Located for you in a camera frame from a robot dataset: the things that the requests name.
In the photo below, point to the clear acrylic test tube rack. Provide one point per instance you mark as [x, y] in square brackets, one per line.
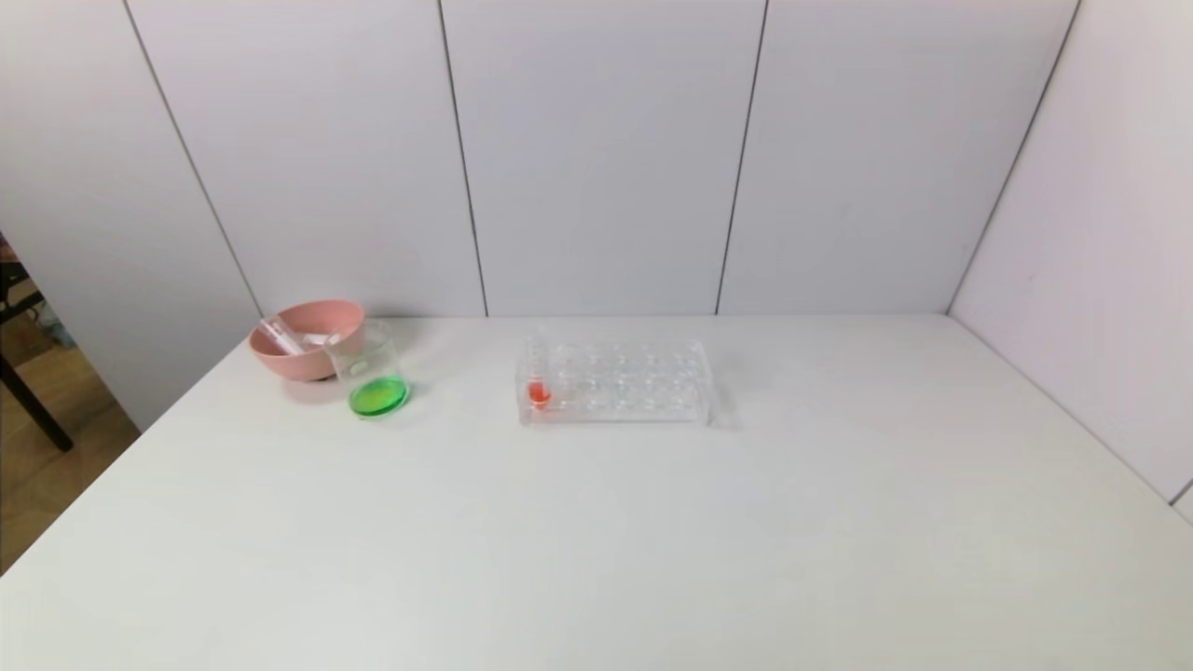
[615, 401]

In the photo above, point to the pink bowl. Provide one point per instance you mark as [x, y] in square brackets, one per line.
[294, 359]

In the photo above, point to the clear glass beaker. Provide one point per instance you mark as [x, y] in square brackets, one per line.
[377, 396]

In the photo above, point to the red pigment test tube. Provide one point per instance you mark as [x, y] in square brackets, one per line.
[539, 393]

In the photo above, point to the yellow pigment test tube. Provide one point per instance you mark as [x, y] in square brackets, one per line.
[317, 339]

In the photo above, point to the blue pigment test tube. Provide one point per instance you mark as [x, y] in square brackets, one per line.
[280, 335]

